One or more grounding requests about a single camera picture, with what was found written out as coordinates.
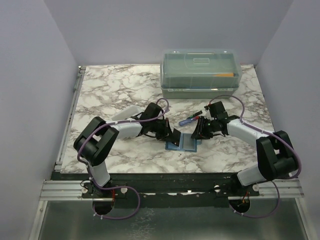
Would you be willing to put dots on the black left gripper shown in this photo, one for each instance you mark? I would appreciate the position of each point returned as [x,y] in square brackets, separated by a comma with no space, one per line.
[167,133]

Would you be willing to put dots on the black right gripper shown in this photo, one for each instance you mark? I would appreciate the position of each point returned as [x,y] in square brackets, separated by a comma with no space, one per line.
[199,132]

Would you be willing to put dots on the black VIP card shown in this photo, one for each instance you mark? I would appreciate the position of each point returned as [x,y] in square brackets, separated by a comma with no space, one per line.
[188,142]

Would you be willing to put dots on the blue leather card holder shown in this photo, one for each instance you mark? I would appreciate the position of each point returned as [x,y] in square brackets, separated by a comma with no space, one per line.
[171,147]

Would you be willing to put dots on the white plastic card tray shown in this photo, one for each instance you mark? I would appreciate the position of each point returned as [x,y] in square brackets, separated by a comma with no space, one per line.
[127,112]

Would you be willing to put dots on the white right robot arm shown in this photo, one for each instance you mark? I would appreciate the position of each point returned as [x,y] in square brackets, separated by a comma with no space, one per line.
[276,158]

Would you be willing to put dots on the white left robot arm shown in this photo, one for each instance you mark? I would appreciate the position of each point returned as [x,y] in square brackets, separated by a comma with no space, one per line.
[97,139]

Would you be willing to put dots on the clear lidded storage box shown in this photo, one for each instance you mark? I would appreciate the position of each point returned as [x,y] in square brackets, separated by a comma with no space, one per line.
[199,73]

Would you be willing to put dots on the blue transparent handle screwdriver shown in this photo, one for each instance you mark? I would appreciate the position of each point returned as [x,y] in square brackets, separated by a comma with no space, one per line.
[188,121]

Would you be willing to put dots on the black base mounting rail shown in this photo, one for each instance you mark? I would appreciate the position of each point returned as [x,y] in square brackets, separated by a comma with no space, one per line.
[129,185]

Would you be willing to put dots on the aluminium frame rail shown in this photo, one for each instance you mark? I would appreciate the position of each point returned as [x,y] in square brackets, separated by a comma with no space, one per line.
[61,190]

